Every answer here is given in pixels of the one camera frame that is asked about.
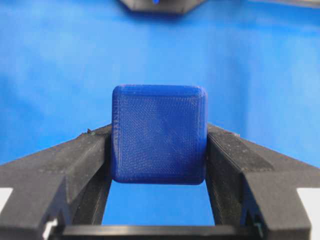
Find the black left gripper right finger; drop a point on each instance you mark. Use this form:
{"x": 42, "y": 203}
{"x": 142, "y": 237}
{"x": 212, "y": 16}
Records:
{"x": 251, "y": 185}

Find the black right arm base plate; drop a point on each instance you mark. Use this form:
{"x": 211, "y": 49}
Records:
{"x": 172, "y": 7}

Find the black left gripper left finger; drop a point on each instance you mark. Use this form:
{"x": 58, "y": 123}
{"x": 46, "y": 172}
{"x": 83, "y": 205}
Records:
{"x": 67, "y": 184}

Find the blue cube block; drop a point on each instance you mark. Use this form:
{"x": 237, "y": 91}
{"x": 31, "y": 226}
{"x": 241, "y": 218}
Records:
{"x": 159, "y": 134}

